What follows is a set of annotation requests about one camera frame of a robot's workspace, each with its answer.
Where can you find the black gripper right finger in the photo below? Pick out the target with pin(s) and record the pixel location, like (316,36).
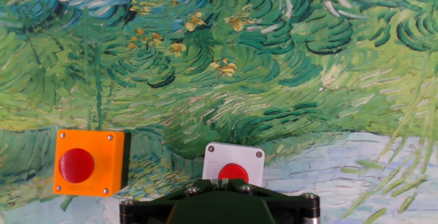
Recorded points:
(294,207)

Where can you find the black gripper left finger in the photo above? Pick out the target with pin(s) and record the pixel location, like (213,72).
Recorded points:
(147,207)

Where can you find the orange box red mushroom button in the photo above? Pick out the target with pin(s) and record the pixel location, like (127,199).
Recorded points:
(102,162)

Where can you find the white black box red button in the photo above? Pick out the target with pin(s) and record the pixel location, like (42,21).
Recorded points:
(234,155)

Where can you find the green blue painting print cloth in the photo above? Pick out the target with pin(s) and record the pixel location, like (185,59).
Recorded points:
(219,63)

